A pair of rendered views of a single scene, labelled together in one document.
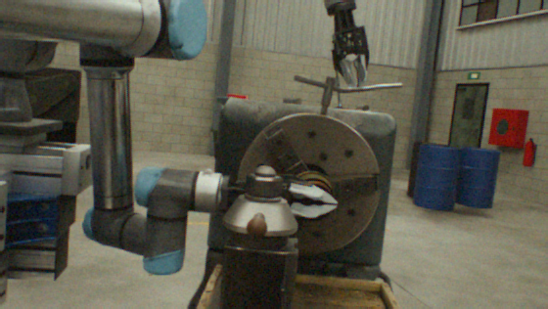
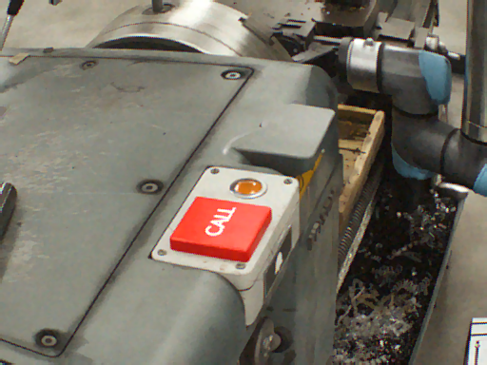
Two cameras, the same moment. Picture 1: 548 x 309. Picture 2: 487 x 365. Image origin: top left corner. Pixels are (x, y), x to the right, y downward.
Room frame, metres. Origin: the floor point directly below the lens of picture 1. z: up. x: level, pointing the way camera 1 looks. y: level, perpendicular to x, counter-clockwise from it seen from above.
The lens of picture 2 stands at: (2.25, 0.38, 1.73)
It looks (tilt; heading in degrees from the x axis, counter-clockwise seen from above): 32 degrees down; 199
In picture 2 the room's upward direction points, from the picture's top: 2 degrees counter-clockwise
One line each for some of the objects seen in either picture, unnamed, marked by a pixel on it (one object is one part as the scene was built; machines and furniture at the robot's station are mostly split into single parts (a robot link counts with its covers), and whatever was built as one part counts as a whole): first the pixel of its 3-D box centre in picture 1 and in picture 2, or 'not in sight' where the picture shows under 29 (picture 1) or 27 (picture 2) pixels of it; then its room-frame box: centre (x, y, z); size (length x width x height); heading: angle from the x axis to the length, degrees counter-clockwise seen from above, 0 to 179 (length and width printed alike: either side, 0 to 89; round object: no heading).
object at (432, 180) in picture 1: (436, 176); not in sight; (7.29, -2.37, 0.44); 0.59 x 0.59 x 0.88
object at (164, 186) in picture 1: (168, 190); (416, 76); (0.92, 0.19, 1.07); 0.11 x 0.08 x 0.09; 89
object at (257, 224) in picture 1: (257, 224); not in sight; (0.47, 0.01, 1.13); 0.04 x 0.02 x 0.02; 179
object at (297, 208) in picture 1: (311, 211); not in sight; (0.91, -0.08, 1.06); 0.09 x 0.06 x 0.03; 89
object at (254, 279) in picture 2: not in sight; (229, 244); (1.58, 0.14, 1.23); 0.13 x 0.08 x 0.05; 179
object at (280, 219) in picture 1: (261, 212); not in sight; (0.52, 0.01, 1.13); 0.08 x 0.08 x 0.03
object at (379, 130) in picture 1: (296, 168); (58, 330); (1.55, -0.07, 1.06); 0.59 x 0.48 x 0.39; 179
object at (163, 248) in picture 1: (158, 240); (424, 140); (0.92, 0.20, 0.98); 0.11 x 0.08 x 0.11; 63
